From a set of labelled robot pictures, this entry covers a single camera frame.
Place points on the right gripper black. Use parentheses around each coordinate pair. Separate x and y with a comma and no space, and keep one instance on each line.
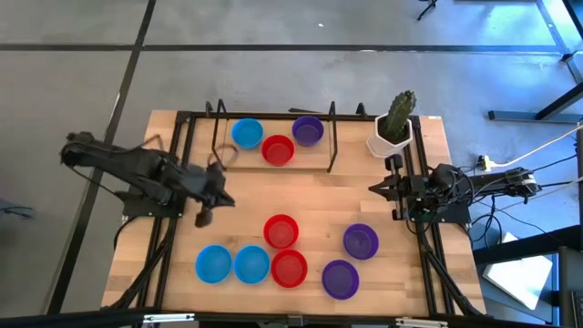
(410,191)

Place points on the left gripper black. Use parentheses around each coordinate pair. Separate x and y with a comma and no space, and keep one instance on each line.
(205,191)

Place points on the purple plastic mini bowl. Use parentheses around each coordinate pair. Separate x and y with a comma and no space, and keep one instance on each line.
(308,131)
(361,241)
(340,279)

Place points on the blue plastic mini bowl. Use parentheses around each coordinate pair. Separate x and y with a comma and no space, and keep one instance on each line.
(247,133)
(251,264)
(213,264)

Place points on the red plastic mini bowl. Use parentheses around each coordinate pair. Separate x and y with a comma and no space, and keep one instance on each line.
(289,268)
(281,231)
(278,150)

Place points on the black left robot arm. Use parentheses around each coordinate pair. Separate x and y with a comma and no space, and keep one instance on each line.
(136,166)

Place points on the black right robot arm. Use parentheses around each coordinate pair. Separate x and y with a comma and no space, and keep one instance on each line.
(492,182)

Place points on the green cactus plant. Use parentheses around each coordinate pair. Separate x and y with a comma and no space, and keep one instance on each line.
(398,116)

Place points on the wooden shelf black metal frames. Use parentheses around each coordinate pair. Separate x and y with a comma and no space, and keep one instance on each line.
(314,159)

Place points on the yellow power plug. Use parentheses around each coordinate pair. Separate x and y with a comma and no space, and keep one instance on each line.
(484,161)

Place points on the grey desk foot bar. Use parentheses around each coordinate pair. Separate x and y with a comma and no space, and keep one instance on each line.
(524,116)

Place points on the white cardboard sheet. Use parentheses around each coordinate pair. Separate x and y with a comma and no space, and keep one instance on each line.
(519,278)

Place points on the black desk leg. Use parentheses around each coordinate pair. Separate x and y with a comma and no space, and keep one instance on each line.
(562,101)

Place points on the grey metal furniture foot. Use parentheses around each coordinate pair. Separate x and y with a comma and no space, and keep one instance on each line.
(18,210)

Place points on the black desk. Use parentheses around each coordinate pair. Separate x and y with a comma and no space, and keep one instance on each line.
(569,291)

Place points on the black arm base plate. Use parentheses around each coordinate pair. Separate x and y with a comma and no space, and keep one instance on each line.
(451,216)
(141,210)

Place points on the black aluminium table frame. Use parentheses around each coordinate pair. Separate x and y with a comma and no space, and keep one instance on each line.
(237,115)

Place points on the black flat bracket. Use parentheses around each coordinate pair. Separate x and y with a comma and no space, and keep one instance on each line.
(303,110)

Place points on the silver metal bracket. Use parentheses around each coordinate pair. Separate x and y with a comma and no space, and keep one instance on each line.
(421,323)
(168,318)

